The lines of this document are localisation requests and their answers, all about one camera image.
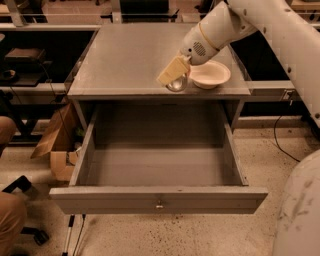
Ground open grey top drawer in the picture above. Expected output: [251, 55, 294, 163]
[50, 103, 268, 214]

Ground white paper bowl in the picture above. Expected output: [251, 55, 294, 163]
[189, 60, 231, 89]

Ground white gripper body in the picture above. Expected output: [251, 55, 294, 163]
[180, 28, 217, 66]

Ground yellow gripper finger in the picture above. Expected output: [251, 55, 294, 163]
[157, 55, 190, 86]

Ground metal cabinet leg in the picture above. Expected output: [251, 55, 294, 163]
[61, 214, 86, 256]

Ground metal drawer knob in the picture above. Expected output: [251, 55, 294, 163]
[155, 200, 164, 210]

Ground black office chair base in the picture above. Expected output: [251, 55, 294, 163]
[2, 175, 50, 247]

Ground brown cardboard box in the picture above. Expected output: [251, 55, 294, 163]
[31, 103, 80, 181]

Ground black floor cable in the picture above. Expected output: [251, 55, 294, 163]
[273, 114, 301, 164]

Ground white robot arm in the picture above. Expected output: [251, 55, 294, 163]
[158, 0, 320, 256]

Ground grey cabinet with top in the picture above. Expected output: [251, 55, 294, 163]
[68, 23, 250, 129]

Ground person leg tan trousers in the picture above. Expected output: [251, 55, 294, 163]
[0, 116, 27, 256]

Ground dark box on shelf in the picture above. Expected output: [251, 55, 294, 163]
[4, 48, 46, 63]

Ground red coke can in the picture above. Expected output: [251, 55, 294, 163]
[166, 74, 188, 92]

